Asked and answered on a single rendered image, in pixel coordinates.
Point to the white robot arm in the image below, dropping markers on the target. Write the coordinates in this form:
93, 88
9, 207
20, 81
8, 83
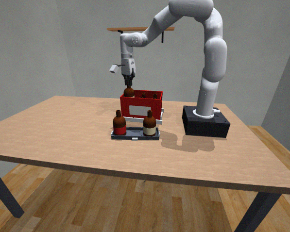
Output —
215, 48

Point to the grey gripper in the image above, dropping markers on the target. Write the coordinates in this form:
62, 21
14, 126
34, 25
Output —
129, 70

